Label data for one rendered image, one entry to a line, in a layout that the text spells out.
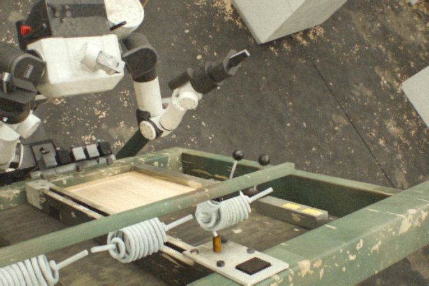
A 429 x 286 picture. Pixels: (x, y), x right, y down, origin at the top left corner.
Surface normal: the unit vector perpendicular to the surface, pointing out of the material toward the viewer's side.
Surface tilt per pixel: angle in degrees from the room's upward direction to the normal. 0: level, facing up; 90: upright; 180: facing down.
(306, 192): 90
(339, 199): 90
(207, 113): 0
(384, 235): 31
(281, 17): 90
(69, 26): 23
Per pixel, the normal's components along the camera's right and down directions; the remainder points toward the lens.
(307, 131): 0.49, -0.40
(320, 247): -0.08, -0.97
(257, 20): -0.70, 0.34
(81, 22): 0.60, -0.01
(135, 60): 0.34, 0.50
